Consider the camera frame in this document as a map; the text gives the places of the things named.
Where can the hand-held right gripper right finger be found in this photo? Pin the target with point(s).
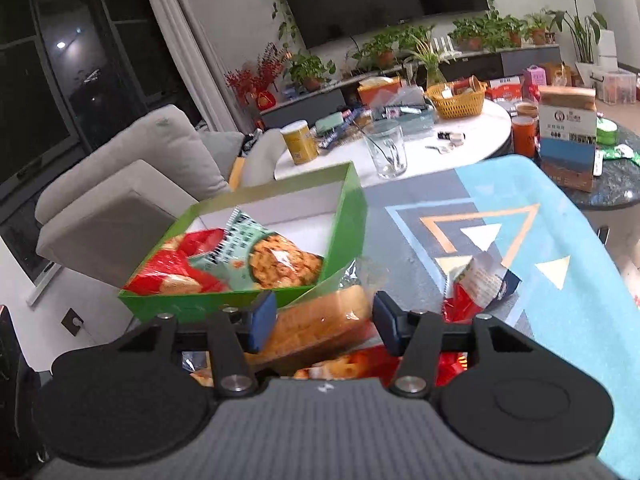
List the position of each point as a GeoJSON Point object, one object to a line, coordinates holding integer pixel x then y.
{"type": "Point", "coordinates": [386, 322]}

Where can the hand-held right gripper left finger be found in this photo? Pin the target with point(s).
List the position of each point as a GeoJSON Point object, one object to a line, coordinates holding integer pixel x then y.
{"type": "Point", "coordinates": [264, 320]}

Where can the bread loaf packet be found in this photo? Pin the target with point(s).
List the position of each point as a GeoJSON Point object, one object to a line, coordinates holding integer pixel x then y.
{"type": "Point", "coordinates": [320, 320]}

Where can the green biscuit snack packet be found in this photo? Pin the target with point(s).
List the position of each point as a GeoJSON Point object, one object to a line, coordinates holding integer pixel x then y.
{"type": "Point", "coordinates": [280, 260]}

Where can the green cardboard box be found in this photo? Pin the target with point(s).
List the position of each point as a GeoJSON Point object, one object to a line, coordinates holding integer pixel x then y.
{"type": "Point", "coordinates": [346, 215]}

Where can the torn red white snack packet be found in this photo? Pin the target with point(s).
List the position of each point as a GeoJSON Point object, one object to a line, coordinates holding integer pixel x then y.
{"type": "Point", "coordinates": [475, 280]}

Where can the clear drinking glass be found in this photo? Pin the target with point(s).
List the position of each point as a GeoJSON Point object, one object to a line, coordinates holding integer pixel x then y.
{"type": "Point", "coordinates": [386, 152]}

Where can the yellow can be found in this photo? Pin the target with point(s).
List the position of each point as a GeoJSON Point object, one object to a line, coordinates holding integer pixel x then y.
{"type": "Point", "coordinates": [299, 142]}

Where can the grey sofa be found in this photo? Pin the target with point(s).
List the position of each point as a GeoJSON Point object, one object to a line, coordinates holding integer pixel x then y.
{"type": "Point", "coordinates": [125, 185]}

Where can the mint green box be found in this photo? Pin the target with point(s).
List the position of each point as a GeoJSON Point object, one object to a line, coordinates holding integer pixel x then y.
{"type": "Point", "coordinates": [330, 124]}

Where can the orange box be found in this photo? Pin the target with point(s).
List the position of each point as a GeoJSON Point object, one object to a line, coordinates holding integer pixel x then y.
{"type": "Point", "coordinates": [377, 92]}

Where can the yellow wicker basket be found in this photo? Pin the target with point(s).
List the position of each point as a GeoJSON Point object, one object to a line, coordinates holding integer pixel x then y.
{"type": "Point", "coordinates": [457, 102]}

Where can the orange cup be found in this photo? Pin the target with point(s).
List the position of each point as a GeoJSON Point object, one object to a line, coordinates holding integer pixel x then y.
{"type": "Point", "coordinates": [523, 135]}

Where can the red berry plant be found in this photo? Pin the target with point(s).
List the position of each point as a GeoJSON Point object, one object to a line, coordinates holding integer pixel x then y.
{"type": "Point", "coordinates": [260, 77]}

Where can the potted green plant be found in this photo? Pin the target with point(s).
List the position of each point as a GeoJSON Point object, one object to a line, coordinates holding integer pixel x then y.
{"type": "Point", "coordinates": [310, 70]}
{"type": "Point", "coordinates": [512, 27]}
{"type": "Point", "coordinates": [539, 27]}
{"type": "Point", "coordinates": [382, 47]}
{"type": "Point", "coordinates": [470, 32]}

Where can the red white box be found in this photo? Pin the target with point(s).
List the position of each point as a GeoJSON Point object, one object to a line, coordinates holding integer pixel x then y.
{"type": "Point", "coordinates": [505, 91]}

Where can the grass plant in vase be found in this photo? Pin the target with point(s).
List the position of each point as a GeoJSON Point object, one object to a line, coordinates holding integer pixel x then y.
{"type": "Point", "coordinates": [430, 62]}

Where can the brown white paper carton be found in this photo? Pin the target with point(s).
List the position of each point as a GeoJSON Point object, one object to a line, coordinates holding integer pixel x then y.
{"type": "Point", "coordinates": [567, 130]}

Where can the dark grey television cabinet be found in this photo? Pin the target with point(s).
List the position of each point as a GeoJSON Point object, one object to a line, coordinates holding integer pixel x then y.
{"type": "Point", "coordinates": [480, 65]}

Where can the pink box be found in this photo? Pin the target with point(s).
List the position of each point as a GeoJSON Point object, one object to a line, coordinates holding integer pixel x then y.
{"type": "Point", "coordinates": [535, 80]}

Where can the white curtain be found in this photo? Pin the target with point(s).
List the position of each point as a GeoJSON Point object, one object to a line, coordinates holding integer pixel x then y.
{"type": "Point", "coordinates": [185, 40]}

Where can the hanging vine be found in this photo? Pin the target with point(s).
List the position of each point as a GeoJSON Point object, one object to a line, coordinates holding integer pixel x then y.
{"type": "Point", "coordinates": [280, 5]}

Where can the white storage box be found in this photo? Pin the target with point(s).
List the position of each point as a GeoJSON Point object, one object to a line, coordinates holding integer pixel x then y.
{"type": "Point", "coordinates": [616, 87]}

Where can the tall leafy plant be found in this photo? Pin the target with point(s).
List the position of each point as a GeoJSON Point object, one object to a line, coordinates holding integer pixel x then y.
{"type": "Point", "coordinates": [580, 22]}

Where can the wall socket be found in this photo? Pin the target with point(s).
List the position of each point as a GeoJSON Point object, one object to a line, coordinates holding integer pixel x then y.
{"type": "Point", "coordinates": [73, 321]}

